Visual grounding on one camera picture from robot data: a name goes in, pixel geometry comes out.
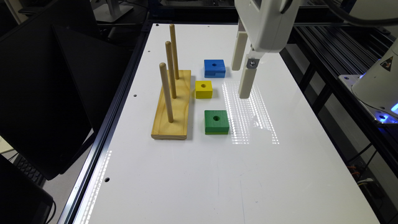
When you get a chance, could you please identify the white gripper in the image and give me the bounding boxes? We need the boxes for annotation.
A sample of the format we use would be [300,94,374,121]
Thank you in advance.
[231,0,301,99]

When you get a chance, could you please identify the green wooden block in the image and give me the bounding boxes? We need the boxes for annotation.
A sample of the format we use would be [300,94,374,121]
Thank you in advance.
[205,110,229,134]

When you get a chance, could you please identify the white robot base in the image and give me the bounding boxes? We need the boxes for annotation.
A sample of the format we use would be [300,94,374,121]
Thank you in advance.
[339,42,397,126]

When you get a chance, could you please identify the blue wooden block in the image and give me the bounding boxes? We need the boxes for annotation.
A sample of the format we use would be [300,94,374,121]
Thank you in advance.
[204,60,226,78]

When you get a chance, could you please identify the yellow wooden block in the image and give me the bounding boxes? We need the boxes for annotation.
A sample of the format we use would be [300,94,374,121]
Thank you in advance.
[195,81,213,99]

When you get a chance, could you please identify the rear wooden peg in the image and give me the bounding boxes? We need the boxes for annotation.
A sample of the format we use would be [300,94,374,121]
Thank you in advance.
[169,24,179,80]

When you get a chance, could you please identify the wooden peg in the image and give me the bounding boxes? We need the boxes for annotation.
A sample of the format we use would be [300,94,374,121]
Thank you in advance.
[165,41,177,99]
[159,62,174,123]
[169,24,179,80]

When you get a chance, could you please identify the middle wooden peg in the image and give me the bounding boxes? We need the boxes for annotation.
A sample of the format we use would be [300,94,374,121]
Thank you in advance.
[165,41,177,99]

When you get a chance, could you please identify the front wooden peg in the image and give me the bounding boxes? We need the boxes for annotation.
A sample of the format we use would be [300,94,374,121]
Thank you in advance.
[159,62,174,123]

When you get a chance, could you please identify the wooden peg base board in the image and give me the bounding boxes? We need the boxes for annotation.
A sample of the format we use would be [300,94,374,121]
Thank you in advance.
[151,70,191,140]

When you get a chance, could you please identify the silver monitor stand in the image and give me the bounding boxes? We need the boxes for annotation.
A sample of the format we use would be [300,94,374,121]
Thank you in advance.
[92,0,134,22]

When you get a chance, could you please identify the black monitor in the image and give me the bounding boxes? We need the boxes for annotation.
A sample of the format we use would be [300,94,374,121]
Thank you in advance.
[0,0,131,181]

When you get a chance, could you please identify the black keyboard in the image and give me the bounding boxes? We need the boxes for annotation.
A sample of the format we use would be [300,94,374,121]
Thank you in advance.
[13,154,45,187]

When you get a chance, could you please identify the black laptop corner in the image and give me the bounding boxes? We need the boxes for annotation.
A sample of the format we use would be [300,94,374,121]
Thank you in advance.
[1,156,53,224]

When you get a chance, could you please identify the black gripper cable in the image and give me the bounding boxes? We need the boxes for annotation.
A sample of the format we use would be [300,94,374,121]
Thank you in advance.
[323,0,398,27]

